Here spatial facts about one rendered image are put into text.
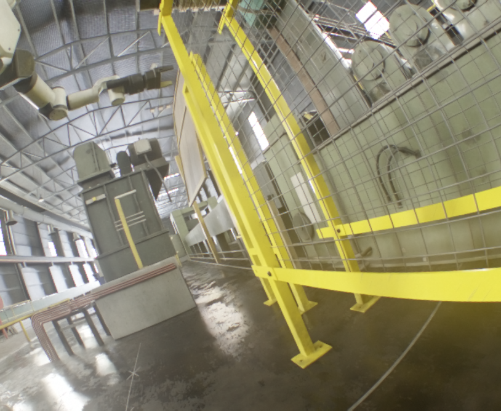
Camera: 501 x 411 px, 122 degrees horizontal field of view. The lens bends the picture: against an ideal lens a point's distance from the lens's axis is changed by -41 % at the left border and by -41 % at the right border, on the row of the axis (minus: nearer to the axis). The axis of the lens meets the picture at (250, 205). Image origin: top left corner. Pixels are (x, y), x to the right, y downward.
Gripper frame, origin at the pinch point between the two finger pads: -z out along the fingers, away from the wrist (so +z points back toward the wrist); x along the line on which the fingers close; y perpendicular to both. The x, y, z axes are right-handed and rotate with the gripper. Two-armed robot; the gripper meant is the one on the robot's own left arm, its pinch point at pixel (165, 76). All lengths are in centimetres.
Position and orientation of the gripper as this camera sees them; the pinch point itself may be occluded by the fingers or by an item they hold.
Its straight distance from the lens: 111.2
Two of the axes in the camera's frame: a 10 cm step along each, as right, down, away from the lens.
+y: -3.9, -9.2, 0.6
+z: -8.6, 3.4, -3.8
